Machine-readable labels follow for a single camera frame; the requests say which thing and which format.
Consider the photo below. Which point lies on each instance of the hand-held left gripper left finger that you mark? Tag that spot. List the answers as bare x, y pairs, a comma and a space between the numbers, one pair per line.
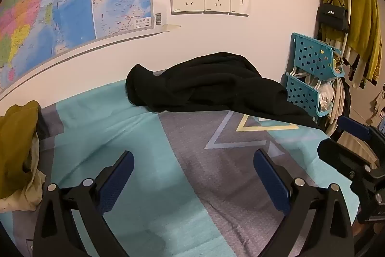
120, 175

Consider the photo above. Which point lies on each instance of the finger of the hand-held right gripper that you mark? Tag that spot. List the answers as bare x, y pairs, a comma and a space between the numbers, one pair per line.
340, 154
353, 126

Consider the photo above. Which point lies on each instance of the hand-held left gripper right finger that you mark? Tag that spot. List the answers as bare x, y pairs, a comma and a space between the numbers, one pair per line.
270, 181

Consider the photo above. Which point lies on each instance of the black coat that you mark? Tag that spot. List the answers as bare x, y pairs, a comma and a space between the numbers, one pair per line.
210, 82

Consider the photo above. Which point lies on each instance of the beige hanging garment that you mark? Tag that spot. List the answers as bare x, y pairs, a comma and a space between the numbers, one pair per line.
338, 112

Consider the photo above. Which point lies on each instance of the white cloth in basket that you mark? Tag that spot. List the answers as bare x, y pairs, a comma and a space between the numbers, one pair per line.
325, 96

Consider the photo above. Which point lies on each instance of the teal grey patterned bed sheet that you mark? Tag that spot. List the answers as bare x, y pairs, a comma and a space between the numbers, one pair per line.
120, 124

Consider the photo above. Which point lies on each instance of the cream striped hanging garment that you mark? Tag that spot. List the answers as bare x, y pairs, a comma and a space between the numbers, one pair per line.
356, 67

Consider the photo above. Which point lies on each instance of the cream cloth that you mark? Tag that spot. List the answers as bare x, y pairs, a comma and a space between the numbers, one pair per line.
30, 193

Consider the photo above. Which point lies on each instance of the mustard hanging cardigan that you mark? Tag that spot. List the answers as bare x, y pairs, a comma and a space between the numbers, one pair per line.
364, 19

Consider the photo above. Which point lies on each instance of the mustard garment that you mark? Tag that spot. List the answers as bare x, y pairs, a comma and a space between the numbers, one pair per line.
15, 148

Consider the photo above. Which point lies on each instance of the black handbag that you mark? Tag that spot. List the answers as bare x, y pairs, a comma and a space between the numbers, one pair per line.
332, 16

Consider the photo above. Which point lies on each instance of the beige tape piece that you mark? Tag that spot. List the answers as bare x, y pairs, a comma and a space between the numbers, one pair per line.
171, 28

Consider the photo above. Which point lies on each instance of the white network socket plate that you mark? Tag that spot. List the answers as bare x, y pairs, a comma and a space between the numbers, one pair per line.
240, 1

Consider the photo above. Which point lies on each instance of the colourful wall map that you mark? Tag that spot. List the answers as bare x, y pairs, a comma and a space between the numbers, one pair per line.
45, 4

